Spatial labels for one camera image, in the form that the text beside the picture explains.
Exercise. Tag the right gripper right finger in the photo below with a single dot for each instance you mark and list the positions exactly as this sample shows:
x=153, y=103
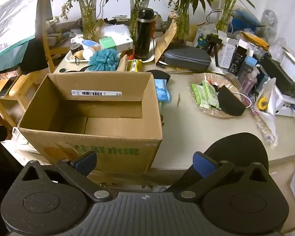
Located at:
x=211, y=171

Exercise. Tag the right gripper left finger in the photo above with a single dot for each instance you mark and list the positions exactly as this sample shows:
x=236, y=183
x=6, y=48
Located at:
x=75, y=172

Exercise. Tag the green wipes pack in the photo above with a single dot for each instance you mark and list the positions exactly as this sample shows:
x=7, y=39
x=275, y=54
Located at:
x=205, y=95

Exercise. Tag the blue wet wipes pack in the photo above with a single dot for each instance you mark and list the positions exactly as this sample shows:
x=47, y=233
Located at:
x=161, y=90

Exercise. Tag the teal mesh bath sponge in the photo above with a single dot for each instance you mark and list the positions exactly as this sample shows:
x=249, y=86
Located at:
x=104, y=60

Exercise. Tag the yellow wipes pack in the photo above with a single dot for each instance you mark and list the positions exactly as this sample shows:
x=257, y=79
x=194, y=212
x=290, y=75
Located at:
x=134, y=65

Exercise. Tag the black foam sponge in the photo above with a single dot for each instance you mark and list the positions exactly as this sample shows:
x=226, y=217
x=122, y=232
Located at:
x=229, y=103

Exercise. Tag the brown cardboard box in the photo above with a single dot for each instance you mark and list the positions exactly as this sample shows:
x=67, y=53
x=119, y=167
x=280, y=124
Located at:
x=112, y=113

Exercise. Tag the yellow tape measure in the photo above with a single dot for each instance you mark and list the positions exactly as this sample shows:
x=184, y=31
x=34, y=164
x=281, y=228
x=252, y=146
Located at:
x=262, y=104

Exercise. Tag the pink soap pump bottle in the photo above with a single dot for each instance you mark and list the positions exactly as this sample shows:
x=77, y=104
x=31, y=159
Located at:
x=249, y=81

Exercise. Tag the wooden chair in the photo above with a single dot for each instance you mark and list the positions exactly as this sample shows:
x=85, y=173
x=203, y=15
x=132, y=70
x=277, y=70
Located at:
x=23, y=83

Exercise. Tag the white plastic tray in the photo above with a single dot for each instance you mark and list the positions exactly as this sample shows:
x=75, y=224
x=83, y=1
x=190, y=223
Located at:
x=69, y=54

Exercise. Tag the smartphone on chair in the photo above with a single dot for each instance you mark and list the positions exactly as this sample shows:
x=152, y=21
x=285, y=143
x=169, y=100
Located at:
x=8, y=85

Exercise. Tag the white capped pill bottle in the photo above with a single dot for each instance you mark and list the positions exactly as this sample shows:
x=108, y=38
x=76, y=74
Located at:
x=90, y=51

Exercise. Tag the black round speaker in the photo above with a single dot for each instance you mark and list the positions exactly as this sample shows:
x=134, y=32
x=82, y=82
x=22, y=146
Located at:
x=76, y=47

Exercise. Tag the grey zippered hard case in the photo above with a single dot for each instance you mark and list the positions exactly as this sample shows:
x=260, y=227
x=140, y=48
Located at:
x=190, y=58

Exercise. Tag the white blue spray bottle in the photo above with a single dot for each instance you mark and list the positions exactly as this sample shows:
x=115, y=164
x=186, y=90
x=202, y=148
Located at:
x=85, y=43

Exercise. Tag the black product box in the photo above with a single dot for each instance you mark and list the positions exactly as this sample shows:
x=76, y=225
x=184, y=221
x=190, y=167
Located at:
x=238, y=57

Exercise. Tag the green white tissue box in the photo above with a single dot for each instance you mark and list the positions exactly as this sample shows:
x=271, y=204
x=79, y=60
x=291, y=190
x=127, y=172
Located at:
x=119, y=42

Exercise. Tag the white plastic wrapped package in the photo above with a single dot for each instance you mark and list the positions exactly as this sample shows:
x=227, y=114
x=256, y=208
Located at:
x=108, y=30

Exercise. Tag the brown paper bag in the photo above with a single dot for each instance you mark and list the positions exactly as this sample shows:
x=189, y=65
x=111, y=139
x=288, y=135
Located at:
x=164, y=41

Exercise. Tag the black thermos bottle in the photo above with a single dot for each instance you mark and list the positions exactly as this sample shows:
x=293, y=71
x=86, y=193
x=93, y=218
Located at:
x=144, y=29

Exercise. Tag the silver foil bag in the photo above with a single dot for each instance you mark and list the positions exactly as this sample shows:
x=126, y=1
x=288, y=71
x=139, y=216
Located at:
x=17, y=23

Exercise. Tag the tan leather keychain pouch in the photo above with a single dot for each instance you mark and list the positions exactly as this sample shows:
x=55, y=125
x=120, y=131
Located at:
x=77, y=57

